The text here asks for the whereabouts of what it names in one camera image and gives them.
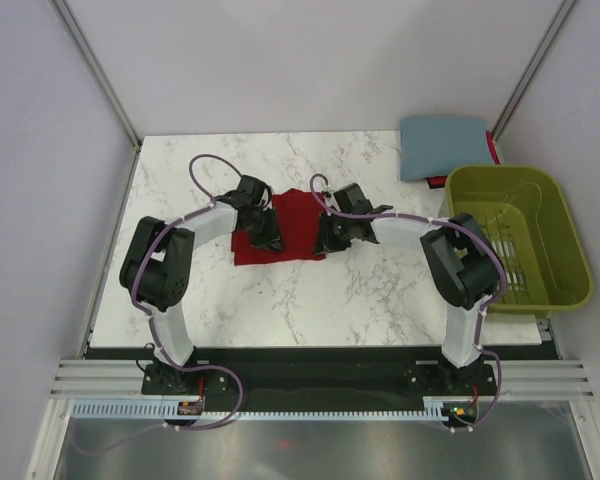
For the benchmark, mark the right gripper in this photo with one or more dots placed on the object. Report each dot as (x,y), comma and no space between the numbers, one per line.
(326,243)

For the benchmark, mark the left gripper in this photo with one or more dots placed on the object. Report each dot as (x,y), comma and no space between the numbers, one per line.
(272,239)

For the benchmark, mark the red t-shirt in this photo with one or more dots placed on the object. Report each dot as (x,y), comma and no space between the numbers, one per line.
(298,215)

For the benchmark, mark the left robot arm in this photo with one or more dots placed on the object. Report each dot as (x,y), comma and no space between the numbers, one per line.
(157,267)

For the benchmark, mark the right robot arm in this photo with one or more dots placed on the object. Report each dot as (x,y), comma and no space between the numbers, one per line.
(467,273)

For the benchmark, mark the folded blue t-shirt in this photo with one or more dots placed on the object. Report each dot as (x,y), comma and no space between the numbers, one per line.
(435,145)

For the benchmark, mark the olive green plastic basket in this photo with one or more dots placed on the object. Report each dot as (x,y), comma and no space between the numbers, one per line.
(523,212)

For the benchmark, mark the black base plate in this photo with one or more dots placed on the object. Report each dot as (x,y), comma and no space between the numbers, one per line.
(325,379)

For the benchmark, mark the white slotted cable duct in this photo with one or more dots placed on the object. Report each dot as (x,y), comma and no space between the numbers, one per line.
(173,410)

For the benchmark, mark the aluminium rail profile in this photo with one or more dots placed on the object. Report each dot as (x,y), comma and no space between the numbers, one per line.
(97,379)

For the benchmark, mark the left aluminium frame post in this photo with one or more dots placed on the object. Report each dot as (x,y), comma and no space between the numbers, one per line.
(81,43)

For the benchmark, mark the aluminium frame post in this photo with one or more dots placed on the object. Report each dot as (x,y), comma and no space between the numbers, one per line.
(543,49)
(81,43)

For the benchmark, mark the right aluminium frame post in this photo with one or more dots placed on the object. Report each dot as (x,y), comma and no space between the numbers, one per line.
(543,49)

